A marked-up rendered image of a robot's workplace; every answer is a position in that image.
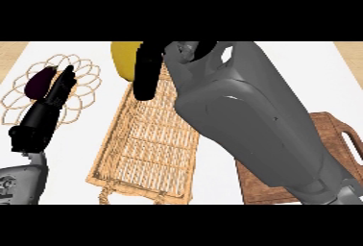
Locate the brown wooden cutting board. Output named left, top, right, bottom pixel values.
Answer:
left=235, top=111, right=363, bottom=206

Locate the flower-shaped woven placemat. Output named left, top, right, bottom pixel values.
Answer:
left=0, top=53, right=104, bottom=128

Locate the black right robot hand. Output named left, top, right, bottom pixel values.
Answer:
left=132, top=41, right=220, bottom=102

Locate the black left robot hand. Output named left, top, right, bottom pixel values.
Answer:
left=8, top=64, right=79, bottom=154

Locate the dark purple eggplant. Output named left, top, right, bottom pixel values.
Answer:
left=23, top=64, right=61, bottom=101

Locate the yellow lemon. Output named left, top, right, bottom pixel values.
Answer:
left=110, top=41, right=145, bottom=83

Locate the rectangular wicker basket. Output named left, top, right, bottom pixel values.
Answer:
left=85, top=61, right=203, bottom=206

